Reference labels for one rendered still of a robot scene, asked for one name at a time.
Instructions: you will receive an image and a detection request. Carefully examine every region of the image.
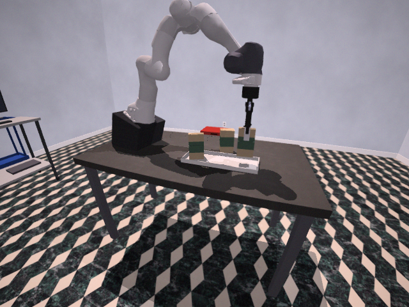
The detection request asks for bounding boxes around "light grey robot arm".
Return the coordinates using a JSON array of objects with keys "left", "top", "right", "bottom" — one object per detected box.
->
[{"left": 123, "top": 0, "right": 264, "bottom": 124}]

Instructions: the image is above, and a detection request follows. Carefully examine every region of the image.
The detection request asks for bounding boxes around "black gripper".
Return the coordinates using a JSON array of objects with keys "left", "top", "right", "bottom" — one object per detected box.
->
[{"left": 242, "top": 86, "right": 259, "bottom": 141}]

